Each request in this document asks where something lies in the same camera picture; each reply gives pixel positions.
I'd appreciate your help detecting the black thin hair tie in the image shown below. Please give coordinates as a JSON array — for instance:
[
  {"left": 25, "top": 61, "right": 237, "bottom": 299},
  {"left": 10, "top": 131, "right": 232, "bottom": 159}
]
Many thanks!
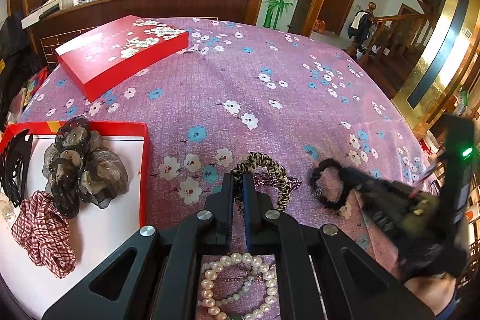
[{"left": 308, "top": 157, "right": 362, "bottom": 211}]

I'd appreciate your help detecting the red plaid scrunchie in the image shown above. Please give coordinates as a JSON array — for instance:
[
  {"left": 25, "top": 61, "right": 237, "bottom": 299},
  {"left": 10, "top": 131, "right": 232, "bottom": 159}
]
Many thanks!
[{"left": 10, "top": 191, "right": 77, "bottom": 279}]

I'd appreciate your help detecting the brown organza dotted scrunchie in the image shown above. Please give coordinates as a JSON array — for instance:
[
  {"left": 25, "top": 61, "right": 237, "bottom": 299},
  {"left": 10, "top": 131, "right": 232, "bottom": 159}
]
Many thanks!
[{"left": 42, "top": 116, "right": 128, "bottom": 219}]

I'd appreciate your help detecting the black claw hair clip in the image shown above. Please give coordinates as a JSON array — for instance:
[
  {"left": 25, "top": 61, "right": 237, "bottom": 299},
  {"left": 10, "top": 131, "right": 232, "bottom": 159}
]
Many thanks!
[{"left": 1, "top": 129, "right": 32, "bottom": 207}]

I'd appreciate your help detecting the red open gift box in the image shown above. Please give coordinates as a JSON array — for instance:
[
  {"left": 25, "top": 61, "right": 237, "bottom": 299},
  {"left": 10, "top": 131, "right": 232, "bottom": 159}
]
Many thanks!
[{"left": 1, "top": 121, "right": 150, "bottom": 319}]

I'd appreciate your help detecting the wooden staircase railing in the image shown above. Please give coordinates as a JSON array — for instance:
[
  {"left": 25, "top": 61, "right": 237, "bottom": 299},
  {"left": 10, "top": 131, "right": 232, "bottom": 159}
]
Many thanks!
[{"left": 345, "top": 3, "right": 439, "bottom": 99}]

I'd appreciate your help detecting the purple floral bedspread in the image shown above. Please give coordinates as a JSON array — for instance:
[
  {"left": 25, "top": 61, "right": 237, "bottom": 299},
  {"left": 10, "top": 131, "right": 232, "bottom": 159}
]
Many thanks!
[{"left": 20, "top": 16, "right": 438, "bottom": 320}]

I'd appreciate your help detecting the red floral box lid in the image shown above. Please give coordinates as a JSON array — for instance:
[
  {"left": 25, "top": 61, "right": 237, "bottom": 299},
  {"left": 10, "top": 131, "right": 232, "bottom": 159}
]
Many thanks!
[{"left": 55, "top": 15, "right": 189, "bottom": 101}]

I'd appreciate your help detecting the dark wooden headboard shelf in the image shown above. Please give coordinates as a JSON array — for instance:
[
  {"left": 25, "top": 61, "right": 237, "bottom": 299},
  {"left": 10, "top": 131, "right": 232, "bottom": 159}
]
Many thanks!
[{"left": 26, "top": 0, "right": 256, "bottom": 63}]

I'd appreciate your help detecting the pearl bracelet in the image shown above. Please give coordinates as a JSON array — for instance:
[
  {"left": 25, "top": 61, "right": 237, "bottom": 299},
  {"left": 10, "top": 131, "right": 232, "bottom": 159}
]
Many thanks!
[{"left": 199, "top": 252, "right": 279, "bottom": 320}]

